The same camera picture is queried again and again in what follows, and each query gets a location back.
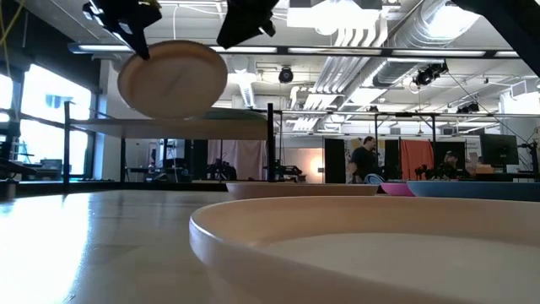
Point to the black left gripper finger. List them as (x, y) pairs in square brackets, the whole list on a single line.
[(139, 40)]

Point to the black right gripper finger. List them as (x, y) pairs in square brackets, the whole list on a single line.
[(234, 34)]

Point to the cream white plate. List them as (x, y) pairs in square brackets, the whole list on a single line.
[(173, 80)]

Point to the large beige plate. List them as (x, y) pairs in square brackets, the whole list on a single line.
[(337, 219)]

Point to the small pink plate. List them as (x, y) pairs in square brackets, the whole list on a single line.
[(396, 189)]

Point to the large blue plate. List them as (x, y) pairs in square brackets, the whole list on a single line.
[(476, 191)]

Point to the black background robot arm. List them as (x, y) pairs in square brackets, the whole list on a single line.
[(289, 172), (221, 169), (428, 171)]

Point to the black ceiling spotlight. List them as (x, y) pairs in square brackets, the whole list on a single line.
[(285, 74)]

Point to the long ceiling light strip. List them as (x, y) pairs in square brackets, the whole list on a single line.
[(337, 50)]

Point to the white curtain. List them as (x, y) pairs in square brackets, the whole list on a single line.
[(244, 156)]

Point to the large bright window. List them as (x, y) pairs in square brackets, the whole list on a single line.
[(50, 148)]

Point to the black partition panel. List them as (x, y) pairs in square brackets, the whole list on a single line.
[(392, 158), (334, 160)]

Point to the black ceiling light cluster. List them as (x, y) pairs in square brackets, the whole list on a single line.
[(430, 74)]

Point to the blue white round object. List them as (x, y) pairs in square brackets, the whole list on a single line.
[(373, 179)]

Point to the orange curtain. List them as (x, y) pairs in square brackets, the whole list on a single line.
[(417, 158)]

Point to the small black ceiling light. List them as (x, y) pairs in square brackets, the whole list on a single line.
[(468, 107)]

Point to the seated person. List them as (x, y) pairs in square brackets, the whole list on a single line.
[(451, 162)]

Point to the brown cardboard box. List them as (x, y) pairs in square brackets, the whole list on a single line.
[(484, 169)]

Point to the black computer monitor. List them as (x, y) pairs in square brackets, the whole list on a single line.
[(499, 149)]

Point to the silver air duct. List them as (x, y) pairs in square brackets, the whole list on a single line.
[(422, 42)]

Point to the black metal frame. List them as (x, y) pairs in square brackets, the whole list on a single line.
[(405, 114)]

